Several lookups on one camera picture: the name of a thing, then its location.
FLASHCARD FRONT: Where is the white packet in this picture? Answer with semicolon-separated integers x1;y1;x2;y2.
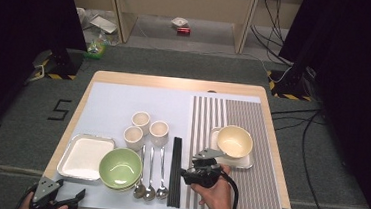
170;16;190;30

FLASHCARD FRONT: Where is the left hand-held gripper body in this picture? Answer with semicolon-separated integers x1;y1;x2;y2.
28;175;71;209

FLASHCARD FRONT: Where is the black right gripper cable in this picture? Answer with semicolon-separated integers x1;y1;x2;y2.
216;169;241;209

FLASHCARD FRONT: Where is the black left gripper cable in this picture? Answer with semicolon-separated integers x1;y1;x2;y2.
15;184;37;209

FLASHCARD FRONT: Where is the black stand base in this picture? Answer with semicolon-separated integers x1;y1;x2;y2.
265;62;315;102
31;45;85;82

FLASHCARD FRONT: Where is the green packet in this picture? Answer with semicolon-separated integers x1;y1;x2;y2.
84;40;108;60

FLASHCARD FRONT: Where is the person's right hand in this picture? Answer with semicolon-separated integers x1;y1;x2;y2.
188;162;237;209

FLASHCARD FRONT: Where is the row of black chopsticks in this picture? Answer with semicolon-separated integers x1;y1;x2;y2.
165;136;186;209

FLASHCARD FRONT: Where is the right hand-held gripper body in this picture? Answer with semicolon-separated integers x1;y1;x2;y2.
189;146;228;190

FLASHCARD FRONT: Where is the black wall cable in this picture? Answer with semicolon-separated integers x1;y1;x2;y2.
247;0;298;67

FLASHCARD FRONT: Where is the white flat box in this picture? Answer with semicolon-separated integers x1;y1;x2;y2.
88;14;119;35

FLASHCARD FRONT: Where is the white square tray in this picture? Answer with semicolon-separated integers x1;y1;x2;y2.
55;132;118;183
207;126;257;171

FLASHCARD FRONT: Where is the metal spoon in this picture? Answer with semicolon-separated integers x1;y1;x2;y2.
132;144;150;201
143;146;160;202
155;146;173;201

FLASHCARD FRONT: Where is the long black floor cable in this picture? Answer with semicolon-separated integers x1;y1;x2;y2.
296;108;342;209

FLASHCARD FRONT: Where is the green bowl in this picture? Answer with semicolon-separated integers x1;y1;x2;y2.
97;145;145;191

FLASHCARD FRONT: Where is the white cup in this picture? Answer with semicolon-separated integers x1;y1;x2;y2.
147;119;171;148
130;109;152;136
122;125;146;152

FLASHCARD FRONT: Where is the striped grey placemat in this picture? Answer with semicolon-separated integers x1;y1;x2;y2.
181;94;293;209

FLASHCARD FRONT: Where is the person's left hand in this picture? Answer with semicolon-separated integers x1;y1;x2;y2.
18;190;70;209

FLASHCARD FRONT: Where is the black curtain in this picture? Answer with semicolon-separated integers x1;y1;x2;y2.
0;0;92;144
267;0;371;209

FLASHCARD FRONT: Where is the white table sheet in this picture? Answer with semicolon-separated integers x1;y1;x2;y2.
52;79;295;209

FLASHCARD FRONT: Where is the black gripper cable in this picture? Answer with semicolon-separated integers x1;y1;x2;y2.
216;169;241;209
15;184;37;209

